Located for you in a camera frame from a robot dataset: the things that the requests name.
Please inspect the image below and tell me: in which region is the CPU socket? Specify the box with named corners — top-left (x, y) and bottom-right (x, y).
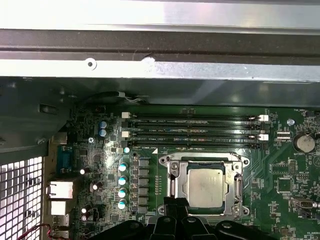
top-left (157, 151), bottom-right (251, 222)

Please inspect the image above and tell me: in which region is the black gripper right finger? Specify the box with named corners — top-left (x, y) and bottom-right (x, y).
top-left (176, 197), bottom-right (276, 240)

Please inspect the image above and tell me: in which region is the silver network port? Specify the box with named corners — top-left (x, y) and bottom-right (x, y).
top-left (46, 181), bottom-right (75, 200)

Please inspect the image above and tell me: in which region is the internal USB port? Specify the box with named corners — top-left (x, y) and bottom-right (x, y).
top-left (291, 197), bottom-right (315, 210)

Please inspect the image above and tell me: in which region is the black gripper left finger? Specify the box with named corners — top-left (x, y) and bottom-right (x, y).
top-left (88, 196), bottom-right (178, 240)

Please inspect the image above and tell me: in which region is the silver CPU chip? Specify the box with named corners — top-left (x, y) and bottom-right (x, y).
top-left (185, 161), bottom-right (227, 215)

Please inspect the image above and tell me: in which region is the black open PC case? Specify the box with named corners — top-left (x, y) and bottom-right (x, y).
top-left (0, 27), bottom-right (320, 240)

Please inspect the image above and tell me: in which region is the metal socket cover frame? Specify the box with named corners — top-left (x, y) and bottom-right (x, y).
top-left (167, 159), bottom-right (245, 217)

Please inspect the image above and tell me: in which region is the black cable grey plug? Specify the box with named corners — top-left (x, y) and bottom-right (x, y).
top-left (79, 91), bottom-right (151, 105)

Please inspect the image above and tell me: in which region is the round coin battery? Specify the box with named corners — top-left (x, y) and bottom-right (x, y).
top-left (294, 133), bottom-right (316, 154)

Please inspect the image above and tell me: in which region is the blue serial port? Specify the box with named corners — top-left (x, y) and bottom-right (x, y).
top-left (56, 144), bottom-right (76, 176)

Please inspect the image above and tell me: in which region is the green motherboard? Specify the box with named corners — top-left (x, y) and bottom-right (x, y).
top-left (47, 104), bottom-right (320, 240)

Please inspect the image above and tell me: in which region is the white rear port block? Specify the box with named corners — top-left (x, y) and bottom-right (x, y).
top-left (49, 199), bottom-right (68, 216)

